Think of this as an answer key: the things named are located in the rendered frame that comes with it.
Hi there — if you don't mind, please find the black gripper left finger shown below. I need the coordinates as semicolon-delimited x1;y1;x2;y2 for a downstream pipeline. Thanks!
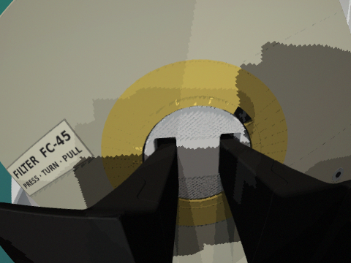
0;138;178;263

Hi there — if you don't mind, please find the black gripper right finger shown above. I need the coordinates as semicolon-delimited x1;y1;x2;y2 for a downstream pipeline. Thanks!
219;135;351;263

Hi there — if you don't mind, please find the grey cylindrical filter cartridge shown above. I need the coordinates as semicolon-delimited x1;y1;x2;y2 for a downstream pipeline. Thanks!
144;105;249;199

